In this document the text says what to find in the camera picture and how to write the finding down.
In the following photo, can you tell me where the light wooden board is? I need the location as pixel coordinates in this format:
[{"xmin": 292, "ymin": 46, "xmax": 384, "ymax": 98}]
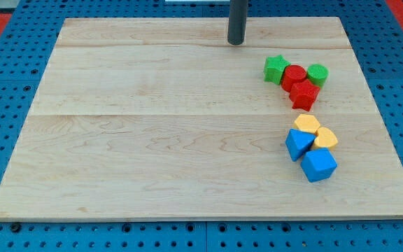
[{"xmin": 0, "ymin": 17, "xmax": 403, "ymax": 223}]

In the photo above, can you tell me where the green star block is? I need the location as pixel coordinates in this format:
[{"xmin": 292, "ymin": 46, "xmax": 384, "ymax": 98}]
[{"xmin": 263, "ymin": 55, "xmax": 290, "ymax": 85}]

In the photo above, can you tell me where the blue triangle block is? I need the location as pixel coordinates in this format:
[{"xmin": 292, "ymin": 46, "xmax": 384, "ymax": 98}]
[{"xmin": 285, "ymin": 128, "xmax": 316, "ymax": 162}]

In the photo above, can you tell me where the red cylinder block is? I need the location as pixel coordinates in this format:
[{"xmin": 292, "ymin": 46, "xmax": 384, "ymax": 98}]
[{"xmin": 281, "ymin": 64, "xmax": 307, "ymax": 92}]

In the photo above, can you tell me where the red star block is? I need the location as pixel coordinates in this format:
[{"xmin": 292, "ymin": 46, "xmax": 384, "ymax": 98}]
[{"xmin": 289, "ymin": 79, "xmax": 320, "ymax": 111}]

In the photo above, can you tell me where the yellow hexagon block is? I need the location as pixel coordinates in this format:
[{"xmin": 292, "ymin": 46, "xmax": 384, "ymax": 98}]
[{"xmin": 292, "ymin": 114, "xmax": 321, "ymax": 134}]

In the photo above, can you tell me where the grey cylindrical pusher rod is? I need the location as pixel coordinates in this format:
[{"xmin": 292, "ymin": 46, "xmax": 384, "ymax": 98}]
[{"xmin": 227, "ymin": 0, "xmax": 248, "ymax": 46}]

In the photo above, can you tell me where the blue cube block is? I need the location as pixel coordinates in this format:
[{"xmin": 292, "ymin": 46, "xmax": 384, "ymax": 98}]
[{"xmin": 301, "ymin": 148, "xmax": 338, "ymax": 183}]

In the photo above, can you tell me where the yellow heart block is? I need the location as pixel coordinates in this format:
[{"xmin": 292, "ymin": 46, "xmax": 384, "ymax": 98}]
[{"xmin": 311, "ymin": 127, "xmax": 339, "ymax": 151}]

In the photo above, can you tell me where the green cylinder block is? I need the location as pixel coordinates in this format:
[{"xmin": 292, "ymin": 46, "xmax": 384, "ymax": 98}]
[{"xmin": 307, "ymin": 64, "xmax": 329, "ymax": 88}]

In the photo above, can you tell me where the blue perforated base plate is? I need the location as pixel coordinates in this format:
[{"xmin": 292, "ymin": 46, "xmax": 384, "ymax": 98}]
[{"xmin": 0, "ymin": 1, "xmax": 403, "ymax": 251}]

